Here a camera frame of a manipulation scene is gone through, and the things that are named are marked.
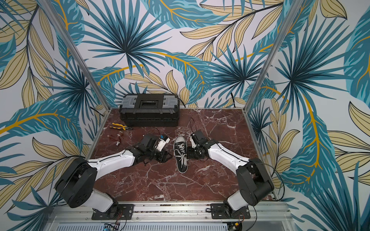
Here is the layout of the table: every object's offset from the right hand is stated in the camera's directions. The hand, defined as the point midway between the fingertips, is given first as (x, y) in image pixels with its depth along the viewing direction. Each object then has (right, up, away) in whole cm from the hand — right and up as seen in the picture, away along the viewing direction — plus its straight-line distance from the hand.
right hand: (188, 154), depth 87 cm
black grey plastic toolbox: (-26, +28, +8) cm, 39 cm away
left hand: (-11, -1, -2) cm, 12 cm away
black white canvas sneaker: (-7, +8, +10) cm, 14 cm away
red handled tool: (-48, +8, +13) cm, 50 cm away
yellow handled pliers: (-48, +16, +19) cm, 54 cm away
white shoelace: (-3, -2, 0) cm, 3 cm away
